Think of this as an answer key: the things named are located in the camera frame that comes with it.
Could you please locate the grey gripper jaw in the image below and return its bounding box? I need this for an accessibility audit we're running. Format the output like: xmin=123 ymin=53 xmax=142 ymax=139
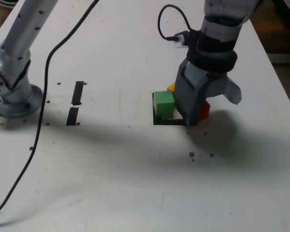
xmin=204 ymin=72 xmax=243 ymax=106
xmin=174 ymin=59 xmax=210 ymax=127

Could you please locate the black tape strip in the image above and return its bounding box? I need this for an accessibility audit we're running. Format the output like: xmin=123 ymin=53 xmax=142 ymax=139
xmin=66 ymin=81 xmax=85 ymax=126

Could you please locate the green cube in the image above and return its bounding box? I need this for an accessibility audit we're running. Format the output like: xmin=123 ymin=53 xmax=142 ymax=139
xmin=153 ymin=91 xmax=175 ymax=116

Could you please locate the brown wooden shelf unit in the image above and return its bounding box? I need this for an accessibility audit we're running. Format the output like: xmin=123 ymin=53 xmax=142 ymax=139
xmin=252 ymin=0 xmax=290 ymax=64

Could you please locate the black tape square outline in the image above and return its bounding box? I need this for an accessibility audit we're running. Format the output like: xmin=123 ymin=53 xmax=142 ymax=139
xmin=151 ymin=91 xmax=198 ymax=126

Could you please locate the black cable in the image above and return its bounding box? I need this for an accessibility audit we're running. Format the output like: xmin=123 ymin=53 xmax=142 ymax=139
xmin=0 ymin=0 xmax=193 ymax=217

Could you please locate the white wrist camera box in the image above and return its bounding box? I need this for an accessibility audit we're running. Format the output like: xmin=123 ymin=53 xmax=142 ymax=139
xmin=174 ymin=33 xmax=187 ymax=48

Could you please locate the red cube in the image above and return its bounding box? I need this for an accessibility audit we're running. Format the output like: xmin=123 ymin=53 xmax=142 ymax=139
xmin=198 ymin=101 xmax=211 ymax=121

